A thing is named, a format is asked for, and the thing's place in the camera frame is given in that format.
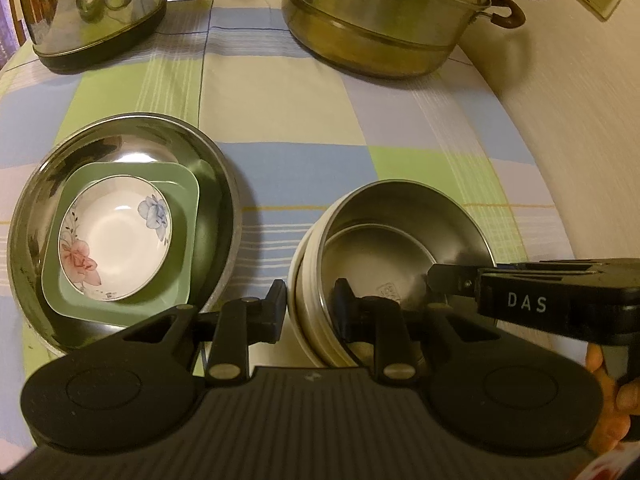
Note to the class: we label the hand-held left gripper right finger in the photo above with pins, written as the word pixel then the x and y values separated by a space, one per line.
pixel 342 310

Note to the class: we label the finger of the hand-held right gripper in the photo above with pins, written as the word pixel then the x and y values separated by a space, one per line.
pixel 450 280

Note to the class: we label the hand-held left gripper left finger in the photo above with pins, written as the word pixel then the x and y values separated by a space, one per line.
pixel 275 315

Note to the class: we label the deep stainless steel bowl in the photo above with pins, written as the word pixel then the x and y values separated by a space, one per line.
pixel 400 220

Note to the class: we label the green rectangular plate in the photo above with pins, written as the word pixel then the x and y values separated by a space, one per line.
pixel 180 240

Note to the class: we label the shallow stainless steel plate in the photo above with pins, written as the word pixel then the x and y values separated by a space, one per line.
pixel 210 185

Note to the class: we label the floral white dish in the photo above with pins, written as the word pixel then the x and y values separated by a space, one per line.
pixel 115 240

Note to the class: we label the person's right hand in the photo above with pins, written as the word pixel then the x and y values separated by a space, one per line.
pixel 625 410

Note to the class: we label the plaid tablecloth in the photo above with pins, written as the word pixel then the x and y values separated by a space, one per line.
pixel 300 125

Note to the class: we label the stainless steel steamer pot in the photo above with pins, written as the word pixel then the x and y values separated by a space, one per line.
pixel 380 30

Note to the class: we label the stainless steel kettle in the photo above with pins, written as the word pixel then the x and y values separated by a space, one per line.
pixel 100 20

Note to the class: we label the purple curtain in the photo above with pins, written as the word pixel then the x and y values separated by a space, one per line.
pixel 10 25

